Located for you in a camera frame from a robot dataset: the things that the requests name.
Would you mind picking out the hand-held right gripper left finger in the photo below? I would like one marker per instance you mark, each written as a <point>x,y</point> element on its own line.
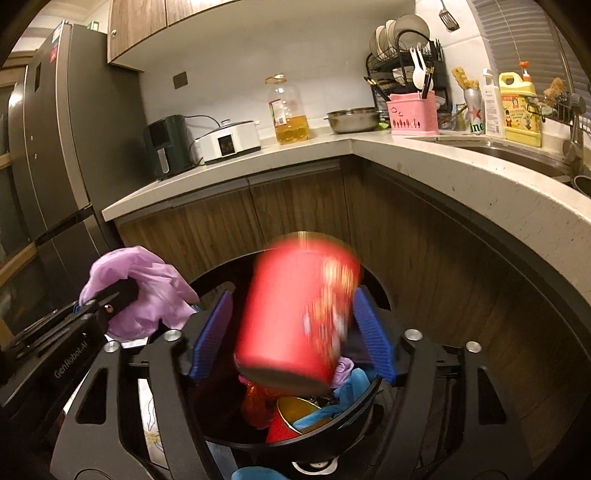
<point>212,337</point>

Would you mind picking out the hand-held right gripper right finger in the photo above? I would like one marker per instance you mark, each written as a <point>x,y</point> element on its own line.
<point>374,332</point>

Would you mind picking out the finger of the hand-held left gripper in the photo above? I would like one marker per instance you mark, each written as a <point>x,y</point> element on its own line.
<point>117,297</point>

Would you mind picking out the blue rubber glove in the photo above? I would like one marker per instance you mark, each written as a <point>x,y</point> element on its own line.
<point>353,386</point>
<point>316,418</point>

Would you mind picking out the black trash bin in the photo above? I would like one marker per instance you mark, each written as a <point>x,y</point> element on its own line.
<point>221,406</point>

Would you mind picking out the red printed paper cup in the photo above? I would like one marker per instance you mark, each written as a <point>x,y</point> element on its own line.
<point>286,314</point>
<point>279,429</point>

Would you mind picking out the red plastic bag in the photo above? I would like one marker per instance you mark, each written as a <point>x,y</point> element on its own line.
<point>256,401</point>

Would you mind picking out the blue rounded object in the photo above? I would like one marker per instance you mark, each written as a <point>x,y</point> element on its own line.
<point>258,474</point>

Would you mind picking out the wooden kitchen counter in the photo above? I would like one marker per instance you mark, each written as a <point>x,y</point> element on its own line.
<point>295,207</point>

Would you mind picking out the white round object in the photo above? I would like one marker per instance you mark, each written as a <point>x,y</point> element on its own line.
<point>314,467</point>

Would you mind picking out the black air fryer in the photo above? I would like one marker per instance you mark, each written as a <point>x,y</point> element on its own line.
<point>166,147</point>

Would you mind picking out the dark steel refrigerator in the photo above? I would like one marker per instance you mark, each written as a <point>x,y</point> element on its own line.
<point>60,138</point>

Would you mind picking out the white electric cooker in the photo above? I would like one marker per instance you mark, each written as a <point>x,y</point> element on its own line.
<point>228,143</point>

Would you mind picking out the steel basin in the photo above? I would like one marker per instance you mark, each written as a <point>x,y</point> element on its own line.
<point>353,121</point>

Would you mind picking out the pink utensil holder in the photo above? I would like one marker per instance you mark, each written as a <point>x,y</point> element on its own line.
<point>411,113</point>

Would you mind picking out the cooking oil bottle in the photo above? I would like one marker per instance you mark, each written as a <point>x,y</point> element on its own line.
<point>291,124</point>

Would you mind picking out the steel sink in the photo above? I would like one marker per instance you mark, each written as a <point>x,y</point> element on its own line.
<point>517,154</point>

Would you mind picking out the silver beer can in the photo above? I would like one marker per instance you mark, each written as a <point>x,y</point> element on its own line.
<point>474,115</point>

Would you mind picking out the white pump bottle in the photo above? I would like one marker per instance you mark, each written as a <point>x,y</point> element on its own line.
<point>493,110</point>

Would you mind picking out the black chopsticks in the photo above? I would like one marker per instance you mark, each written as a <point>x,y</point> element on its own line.
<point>428,83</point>

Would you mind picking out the dark pot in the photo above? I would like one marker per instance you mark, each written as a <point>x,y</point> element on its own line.
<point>581,183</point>

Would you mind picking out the black dish rack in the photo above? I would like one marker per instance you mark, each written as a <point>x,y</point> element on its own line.
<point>397,74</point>

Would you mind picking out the white spoon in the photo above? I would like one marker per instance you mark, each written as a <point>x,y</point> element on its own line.
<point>418,74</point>

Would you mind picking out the yellow detergent jug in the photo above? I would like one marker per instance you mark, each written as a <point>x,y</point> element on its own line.
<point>521,115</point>

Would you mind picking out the yellow sponge brush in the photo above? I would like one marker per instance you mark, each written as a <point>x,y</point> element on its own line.
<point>464,79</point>

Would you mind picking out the steel faucet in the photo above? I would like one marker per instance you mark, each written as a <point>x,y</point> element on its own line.
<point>575,129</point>

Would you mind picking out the brown scrubber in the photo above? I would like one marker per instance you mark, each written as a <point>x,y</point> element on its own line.
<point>554,88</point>

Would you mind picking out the large white plate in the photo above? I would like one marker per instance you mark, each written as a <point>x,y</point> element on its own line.
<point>414,26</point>

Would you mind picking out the hanging slotted spatula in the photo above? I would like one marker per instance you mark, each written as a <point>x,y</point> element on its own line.
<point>449,18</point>

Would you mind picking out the window blind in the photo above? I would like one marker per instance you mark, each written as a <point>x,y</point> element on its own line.
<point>517,37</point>

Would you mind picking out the dark wall outlet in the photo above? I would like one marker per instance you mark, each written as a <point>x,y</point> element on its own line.
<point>181,80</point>

